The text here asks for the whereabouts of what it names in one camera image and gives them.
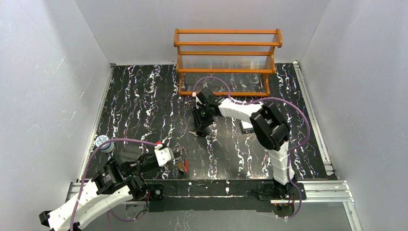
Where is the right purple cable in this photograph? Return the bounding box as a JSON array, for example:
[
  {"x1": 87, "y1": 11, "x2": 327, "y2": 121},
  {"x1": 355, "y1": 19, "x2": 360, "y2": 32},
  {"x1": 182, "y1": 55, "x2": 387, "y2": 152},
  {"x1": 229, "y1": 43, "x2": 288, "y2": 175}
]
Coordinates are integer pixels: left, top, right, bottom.
[{"x1": 192, "y1": 76, "x2": 311, "y2": 220}]

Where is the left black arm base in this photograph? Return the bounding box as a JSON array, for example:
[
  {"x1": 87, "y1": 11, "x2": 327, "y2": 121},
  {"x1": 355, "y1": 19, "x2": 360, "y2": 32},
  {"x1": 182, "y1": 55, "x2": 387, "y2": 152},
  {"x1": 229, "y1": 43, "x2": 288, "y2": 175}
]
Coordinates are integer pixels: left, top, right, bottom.
[{"x1": 132, "y1": 181, "x2": 164, "y2": 202}]

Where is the white black flat box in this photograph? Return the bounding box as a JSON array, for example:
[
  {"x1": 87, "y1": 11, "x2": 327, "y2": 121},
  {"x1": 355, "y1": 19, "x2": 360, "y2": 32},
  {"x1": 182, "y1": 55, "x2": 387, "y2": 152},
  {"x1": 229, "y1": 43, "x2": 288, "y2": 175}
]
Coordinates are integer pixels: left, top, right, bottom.
[{"x1": 240, "y1": 121, "x2": 255, "y2": 134}]

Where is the aluminium front rail frame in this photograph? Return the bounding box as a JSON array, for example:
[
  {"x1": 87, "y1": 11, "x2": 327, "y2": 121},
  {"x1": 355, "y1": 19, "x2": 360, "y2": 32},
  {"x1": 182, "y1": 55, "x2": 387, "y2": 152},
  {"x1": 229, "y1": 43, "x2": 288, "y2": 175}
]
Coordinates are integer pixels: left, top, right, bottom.
[{"x1": 66, "y1": 180, "x2": 363, "y2": 231}]

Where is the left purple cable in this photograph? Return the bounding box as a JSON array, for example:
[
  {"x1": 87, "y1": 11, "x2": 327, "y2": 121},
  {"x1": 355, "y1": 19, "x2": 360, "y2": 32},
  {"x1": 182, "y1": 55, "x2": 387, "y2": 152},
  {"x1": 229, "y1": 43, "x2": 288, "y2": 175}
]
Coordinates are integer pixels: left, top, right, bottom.
[{"x1": 69, "y1": 138, "x2": 160, "y2": 231}]

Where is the orange wooden shelf rack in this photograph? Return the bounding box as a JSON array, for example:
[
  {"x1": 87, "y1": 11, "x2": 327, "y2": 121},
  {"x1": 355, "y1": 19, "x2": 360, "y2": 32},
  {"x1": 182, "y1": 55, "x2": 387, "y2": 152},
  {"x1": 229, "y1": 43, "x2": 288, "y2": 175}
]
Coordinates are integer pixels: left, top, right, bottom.
[{"x1": 173, "y1": 28, "x2": 283, "y2": 97}]

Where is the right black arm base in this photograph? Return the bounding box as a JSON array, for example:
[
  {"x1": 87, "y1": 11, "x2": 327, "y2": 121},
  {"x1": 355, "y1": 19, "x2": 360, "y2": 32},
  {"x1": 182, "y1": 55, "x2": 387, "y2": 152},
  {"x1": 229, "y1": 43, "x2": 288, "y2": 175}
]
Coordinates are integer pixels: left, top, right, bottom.
[{"x1": 251, "y1": 181, "x2": 306, "y2": 218}]

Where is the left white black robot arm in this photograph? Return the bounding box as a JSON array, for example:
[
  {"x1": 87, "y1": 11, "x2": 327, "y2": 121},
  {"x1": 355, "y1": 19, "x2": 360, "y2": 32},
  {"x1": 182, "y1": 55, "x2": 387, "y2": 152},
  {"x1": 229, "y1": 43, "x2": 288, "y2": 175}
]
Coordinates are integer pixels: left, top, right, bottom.
[{"x1": 39, "y1": 145, "x2": 180, "y2": 231}]

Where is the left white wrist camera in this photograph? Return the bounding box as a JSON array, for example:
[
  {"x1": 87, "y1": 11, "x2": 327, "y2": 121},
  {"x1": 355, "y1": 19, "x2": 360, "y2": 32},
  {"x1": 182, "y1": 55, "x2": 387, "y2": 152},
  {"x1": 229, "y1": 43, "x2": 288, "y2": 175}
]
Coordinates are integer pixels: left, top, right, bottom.
[{"x1": 154, "y1": 142, "x2": 175, "y2": 167}]

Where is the small blue white jar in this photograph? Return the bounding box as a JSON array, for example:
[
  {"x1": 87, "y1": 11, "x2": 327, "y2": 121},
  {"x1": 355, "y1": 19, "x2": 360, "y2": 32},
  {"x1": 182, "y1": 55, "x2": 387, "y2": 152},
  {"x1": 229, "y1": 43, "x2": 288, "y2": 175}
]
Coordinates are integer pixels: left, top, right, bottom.
[{"x1": 94, "y1": 135, "x2": 115, "y2": 154}]

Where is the purple cable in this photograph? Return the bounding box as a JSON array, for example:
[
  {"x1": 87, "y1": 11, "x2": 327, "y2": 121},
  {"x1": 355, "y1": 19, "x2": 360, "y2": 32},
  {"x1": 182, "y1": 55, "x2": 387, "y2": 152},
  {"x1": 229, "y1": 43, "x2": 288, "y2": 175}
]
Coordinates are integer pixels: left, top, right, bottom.
[
  {"x1": 192, "y1": 76, "x2": 311, "y2": 220},
  {"x1": 69, "y1": 138, "x2": 160, "y2": 231}
]

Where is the metal keyring with red handle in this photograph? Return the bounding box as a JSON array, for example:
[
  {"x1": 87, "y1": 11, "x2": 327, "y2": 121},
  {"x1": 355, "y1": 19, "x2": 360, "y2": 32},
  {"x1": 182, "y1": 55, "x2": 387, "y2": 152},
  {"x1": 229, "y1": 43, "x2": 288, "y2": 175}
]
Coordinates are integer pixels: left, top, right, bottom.
[{"x1": 174, "y1": 153, "x2": 189, "y2": 175}]

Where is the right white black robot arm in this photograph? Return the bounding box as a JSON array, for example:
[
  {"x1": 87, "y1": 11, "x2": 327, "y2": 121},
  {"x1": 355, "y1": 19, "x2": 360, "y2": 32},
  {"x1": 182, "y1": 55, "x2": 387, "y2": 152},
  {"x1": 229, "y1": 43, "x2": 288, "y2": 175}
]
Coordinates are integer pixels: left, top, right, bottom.
[{"x1": 192, "y1": 88, "x2": 296, "y2": 186}]

